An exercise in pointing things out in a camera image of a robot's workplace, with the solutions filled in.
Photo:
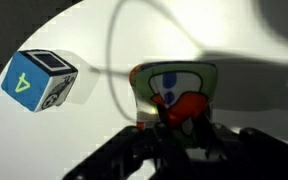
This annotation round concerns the blue white number block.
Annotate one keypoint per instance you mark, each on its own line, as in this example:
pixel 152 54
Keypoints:
pixel 39 79

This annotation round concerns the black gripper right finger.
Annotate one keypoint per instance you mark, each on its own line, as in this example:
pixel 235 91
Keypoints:
pixel 249 154

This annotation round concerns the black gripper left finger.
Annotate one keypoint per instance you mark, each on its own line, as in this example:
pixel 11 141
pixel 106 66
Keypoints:
pixel 123 154

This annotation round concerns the round white table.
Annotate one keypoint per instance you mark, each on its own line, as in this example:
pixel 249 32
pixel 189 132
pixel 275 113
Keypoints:
pixel 104 40

